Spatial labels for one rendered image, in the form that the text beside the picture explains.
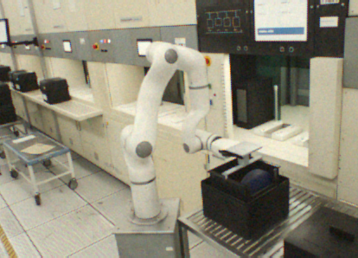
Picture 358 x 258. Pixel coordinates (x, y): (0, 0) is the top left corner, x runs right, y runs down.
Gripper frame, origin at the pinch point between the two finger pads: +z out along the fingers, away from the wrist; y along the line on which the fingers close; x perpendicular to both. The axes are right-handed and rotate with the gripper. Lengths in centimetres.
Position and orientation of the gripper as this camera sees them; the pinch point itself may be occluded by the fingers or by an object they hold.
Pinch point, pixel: (243, 152)
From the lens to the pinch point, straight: 145.9
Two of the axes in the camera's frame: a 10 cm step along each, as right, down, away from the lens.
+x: -1.0, -9.4, -3.2
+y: -7.8, 2.8, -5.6
